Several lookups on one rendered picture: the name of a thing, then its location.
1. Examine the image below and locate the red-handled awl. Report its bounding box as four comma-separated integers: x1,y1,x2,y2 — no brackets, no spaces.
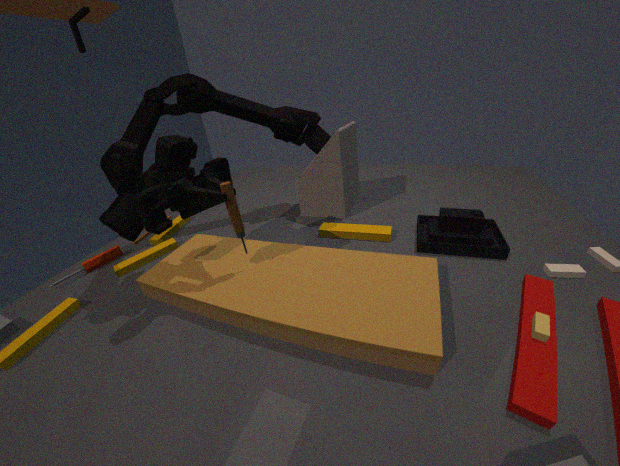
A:
50,245,124,287

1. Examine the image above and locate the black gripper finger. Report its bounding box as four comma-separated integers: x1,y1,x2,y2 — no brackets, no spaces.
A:
171,177,227,219
200,166,223,192

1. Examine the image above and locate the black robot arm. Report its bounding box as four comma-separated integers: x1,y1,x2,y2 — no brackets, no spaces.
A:
99,73,331,242

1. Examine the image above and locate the tan wooden floor panel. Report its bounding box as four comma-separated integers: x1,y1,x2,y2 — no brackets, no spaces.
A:
136,234,443,376

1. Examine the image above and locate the yellow flat bar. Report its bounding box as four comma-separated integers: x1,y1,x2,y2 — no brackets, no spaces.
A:
319,222,392,242
0,298,82,371
149,215,191,245
114,238,179,277

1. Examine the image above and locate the beige flat bar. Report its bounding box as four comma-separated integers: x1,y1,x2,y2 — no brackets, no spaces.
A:
586,247,620,272
543,263,586,278

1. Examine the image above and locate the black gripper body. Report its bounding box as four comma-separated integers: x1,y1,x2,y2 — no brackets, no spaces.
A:
134,157,233,235

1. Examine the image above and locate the red flat bar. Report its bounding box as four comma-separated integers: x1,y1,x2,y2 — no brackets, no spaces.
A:
506,274,558,430
597,297,620,466

